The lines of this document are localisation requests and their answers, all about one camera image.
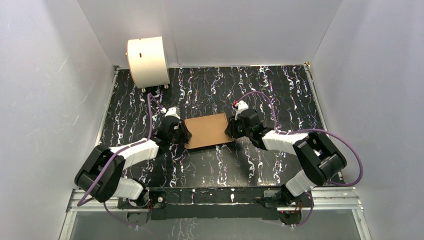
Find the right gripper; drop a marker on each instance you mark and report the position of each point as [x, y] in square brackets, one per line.
[230, 130]

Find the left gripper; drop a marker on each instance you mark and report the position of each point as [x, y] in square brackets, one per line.
[180, 131]

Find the brown cardboard box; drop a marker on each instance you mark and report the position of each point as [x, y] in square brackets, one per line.
[207, 131]

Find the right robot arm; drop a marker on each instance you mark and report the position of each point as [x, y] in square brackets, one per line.
[319, 158]

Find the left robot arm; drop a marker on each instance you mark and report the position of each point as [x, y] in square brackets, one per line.
[101, 174]

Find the cream cylindrical wooden box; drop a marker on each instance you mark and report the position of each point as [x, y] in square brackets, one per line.
[147, 62]

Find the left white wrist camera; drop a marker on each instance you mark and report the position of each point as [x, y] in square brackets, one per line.
[172, 111]

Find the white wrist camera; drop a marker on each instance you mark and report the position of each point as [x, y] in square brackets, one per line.
[240, 106]
[172, 111]

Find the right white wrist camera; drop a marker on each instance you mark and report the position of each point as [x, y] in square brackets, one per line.
[240, 106]

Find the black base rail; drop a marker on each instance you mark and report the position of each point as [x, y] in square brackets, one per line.
[267, 203]

